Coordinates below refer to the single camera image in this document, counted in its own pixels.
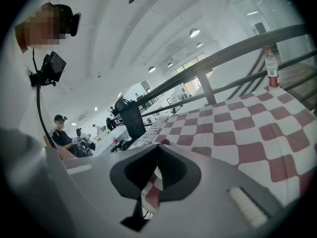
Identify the black metal railing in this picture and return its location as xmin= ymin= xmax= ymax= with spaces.
xmin=108 ymin=23 xmax=317 ymax=123

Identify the person's head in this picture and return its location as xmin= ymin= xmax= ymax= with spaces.
xmin=14 ymin=2 xmax=72 ymax=54

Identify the white grid sheet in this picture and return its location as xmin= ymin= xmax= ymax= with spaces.
xmin=140 ymin=114 xmax=172 ymax=145

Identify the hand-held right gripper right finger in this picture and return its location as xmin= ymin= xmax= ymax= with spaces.
xmin=148 ymin=144 xmax=283 ymax=238

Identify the black chest camera cable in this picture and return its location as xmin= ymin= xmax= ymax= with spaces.
xmin=32 ymin=48 xmax=57 ymax=150

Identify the person's white shirt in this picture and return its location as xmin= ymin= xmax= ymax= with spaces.
xmin=0 ymin=41 xmax=54 ymax=151

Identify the black head camera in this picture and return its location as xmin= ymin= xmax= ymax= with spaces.
xmin=52 ymin=3 xmax=82 ymax=37

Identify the checkered red white table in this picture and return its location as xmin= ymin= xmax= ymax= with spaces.
xmin=133 ymin=85 xmax=317 ymax=208

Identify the black chest camera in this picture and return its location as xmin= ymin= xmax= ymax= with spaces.
xmin=29 ymin=51 xmax=67 ymax=87

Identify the red label water bottle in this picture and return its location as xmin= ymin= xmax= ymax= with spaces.
xmin=263 ymin=45 xmax=281 ymax=89

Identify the black mesh office chair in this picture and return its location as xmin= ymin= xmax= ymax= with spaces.
xmin=113 ymin=95 xmax=147 ymax=144

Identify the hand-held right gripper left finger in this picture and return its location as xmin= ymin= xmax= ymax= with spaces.
xmin=60 ymin=144 xmax=159 ymax=238

